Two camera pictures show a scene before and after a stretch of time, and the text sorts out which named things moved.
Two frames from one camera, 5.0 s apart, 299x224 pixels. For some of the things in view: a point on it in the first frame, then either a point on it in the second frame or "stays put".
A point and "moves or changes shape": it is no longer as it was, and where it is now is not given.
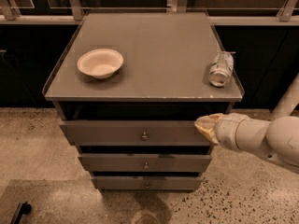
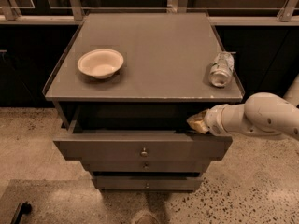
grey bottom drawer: [145, 183] stays put
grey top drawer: [133, 133] moves or changes shape
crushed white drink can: [221, 68] stays put
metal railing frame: [76, 16] stays put
